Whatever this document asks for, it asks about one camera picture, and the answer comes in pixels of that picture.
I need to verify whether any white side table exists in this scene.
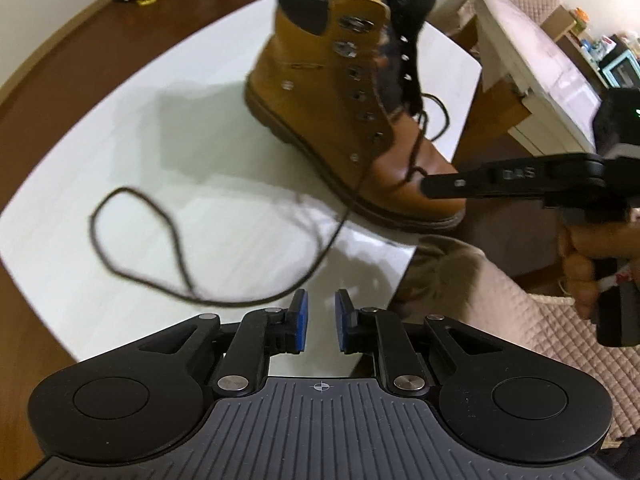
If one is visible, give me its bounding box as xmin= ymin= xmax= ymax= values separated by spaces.
xmin=474 ymin=0 xmax=608 ymax=157

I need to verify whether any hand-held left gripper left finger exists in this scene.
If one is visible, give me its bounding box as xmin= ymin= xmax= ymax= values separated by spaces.
xmin=137 ymin=289 xmax=308 ymax=398

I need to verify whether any beige fuzzy cloth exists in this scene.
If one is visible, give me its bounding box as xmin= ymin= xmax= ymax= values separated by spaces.
xmin=392 ymin=234 xmax=488 ymax=323

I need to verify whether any person's right hand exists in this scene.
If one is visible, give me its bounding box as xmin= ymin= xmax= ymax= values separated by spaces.
xmin=557 ymin=207 xmax=640 ymax=319

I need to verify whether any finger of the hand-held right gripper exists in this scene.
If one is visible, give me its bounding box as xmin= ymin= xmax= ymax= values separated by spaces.
xmin=419 ymin=161 xmax=497 ymax=202

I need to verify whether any dark brown shoelace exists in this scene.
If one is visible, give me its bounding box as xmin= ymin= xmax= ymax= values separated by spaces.
xmin=90 ymin=92 xmax=452 ymax=307

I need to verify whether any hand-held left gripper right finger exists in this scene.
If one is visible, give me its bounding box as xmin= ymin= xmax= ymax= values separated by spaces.
xmin=334 ymin=289 xmax=503 ymax=397

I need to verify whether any small black appliance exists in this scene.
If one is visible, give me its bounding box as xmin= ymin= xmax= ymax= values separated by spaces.
xmin=599 ymin=45 xmax=640 ymax=92

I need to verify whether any brown leather boot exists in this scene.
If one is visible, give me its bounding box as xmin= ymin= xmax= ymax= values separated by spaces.
xmin=244 ymin=0 xmax=468 ymax=233

